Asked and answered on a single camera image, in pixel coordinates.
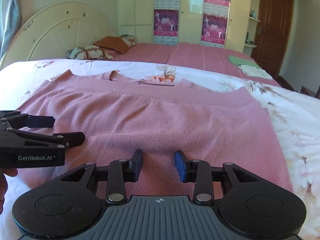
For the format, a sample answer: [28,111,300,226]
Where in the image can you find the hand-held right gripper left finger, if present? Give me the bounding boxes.
[59,149,143,205]

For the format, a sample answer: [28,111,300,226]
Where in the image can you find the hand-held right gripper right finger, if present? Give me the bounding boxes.
[174,150,259,205]

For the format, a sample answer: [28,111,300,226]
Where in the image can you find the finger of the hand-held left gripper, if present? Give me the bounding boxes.
[0,110,56,129]
[7,129,86,148]

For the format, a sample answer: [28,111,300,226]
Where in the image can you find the pink long-sleeve sweater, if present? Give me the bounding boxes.
[16,70,294,200]

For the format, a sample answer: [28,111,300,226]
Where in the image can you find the person's left hand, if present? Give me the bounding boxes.
[0,168,18,215]

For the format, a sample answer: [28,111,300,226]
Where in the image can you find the floral striped pillow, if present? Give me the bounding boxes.
[66,45,118,60]

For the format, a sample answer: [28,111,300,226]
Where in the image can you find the cream round headboard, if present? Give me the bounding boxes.
[0,1,117,68]

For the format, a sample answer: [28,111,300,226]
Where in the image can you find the orange folded cloth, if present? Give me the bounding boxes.
[94,36,131,54]

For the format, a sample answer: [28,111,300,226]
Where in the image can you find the blue curtain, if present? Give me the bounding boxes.
[0,0,24,61]

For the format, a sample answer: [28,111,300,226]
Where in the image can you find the pink checked bedspread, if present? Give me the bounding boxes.
[112,42,282,87]

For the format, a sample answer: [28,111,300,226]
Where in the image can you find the small floral pillow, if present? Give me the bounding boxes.
[117,34,138,47]

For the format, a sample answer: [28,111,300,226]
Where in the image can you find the white folded cloth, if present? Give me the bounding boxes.
[238,64,273,80]

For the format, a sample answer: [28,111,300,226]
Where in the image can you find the green folded cloth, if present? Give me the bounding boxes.
[228,55,261,68]

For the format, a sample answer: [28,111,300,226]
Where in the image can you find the white floral bed sheet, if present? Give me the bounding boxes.
[0,59,320,240]

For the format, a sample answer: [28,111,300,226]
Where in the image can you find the cream glossy wardrobe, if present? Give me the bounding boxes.
[117,0,310,53]

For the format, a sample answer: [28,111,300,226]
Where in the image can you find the cream corner shelf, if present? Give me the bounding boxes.
[244,0,264,53]

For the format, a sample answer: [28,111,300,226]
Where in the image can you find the brown wooden door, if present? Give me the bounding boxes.
[251,0,295,77]

